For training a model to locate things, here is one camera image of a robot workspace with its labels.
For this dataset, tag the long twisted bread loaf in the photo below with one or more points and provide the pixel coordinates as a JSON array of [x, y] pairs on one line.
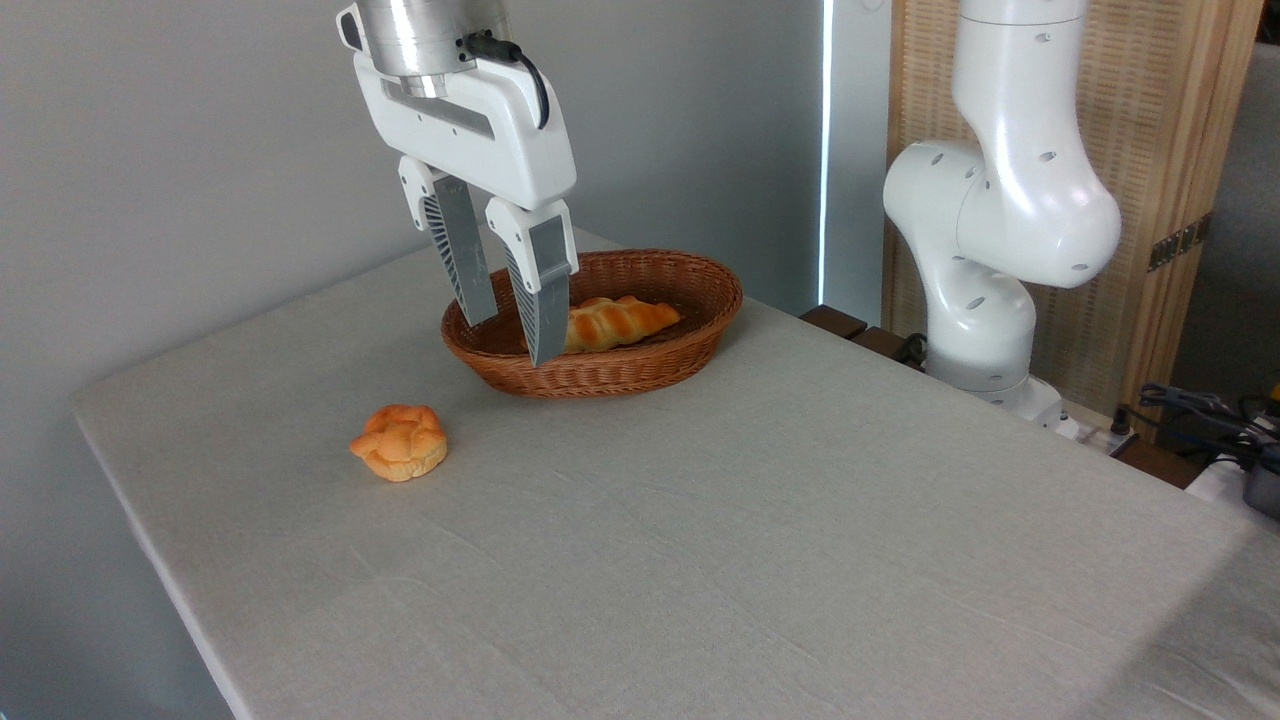
[[622, 322]]

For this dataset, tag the round knotted bread roll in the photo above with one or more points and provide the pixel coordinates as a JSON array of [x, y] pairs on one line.
[[400, 445]]

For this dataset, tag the white power strip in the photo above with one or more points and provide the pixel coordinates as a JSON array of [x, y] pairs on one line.
[[1095, 432]]

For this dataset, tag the light grey tablecloth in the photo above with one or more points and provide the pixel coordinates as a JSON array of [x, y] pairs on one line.
[[700, 540]]

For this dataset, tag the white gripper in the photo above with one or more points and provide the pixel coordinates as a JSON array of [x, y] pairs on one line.
[[500, 140]]

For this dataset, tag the brown woven wicker basket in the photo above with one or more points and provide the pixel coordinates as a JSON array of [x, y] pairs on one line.
[[600, 376]]

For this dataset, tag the wooden rattan folding screen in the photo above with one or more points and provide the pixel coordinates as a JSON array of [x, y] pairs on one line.
[[1150, 100]]

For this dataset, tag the dark metal screen hinge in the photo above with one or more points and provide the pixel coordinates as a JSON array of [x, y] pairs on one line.
[[1180, 242]]

